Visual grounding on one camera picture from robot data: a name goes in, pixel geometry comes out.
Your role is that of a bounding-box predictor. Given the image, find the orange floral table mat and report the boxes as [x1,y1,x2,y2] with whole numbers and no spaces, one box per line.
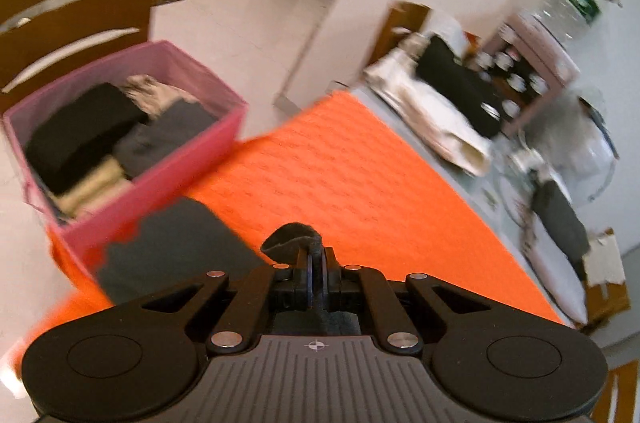
[28,91,556,339]

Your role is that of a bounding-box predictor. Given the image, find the beige cloth on chair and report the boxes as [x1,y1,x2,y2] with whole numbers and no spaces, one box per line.
[582,229,626,287]

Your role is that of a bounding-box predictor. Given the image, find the dark grey folded garment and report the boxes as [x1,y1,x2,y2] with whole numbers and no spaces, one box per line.
[532,180,589,267]

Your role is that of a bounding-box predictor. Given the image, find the far left wooden chair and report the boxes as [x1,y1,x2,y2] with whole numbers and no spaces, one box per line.
[367,0,431,65]

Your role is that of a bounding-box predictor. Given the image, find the water bottle on cabinet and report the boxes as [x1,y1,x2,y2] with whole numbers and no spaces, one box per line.
[533,0,623,48]

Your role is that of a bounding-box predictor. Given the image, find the light grey folded garment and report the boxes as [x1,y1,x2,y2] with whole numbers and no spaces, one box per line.
[521,218,588,325]

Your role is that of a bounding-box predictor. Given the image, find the black folded clothes stack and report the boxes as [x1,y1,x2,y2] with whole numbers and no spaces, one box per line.
[416,35,503,139]

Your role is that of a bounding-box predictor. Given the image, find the dark grey sweatpants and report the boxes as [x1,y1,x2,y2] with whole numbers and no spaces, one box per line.
[94,195,362,338]

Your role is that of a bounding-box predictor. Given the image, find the purple laundry basket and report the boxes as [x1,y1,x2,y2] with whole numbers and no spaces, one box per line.
[3,42,247,268]

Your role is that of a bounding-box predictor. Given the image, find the plastic covered appliance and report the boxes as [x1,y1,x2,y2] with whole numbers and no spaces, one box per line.
[537,87,620,206]

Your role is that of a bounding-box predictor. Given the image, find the near wooden chair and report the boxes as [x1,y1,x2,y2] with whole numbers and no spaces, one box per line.
[591,360,639,423]

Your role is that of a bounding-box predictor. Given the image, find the wooden chair by basket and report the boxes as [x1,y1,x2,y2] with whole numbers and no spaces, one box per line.
[1,0,152,111]

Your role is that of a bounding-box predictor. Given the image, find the wooden chair with bag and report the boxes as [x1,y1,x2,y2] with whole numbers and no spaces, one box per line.
[581,229,633,329]

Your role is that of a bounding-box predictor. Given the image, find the white folded padded jacket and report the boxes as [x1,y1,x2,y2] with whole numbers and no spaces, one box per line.
[363,48,491,177]

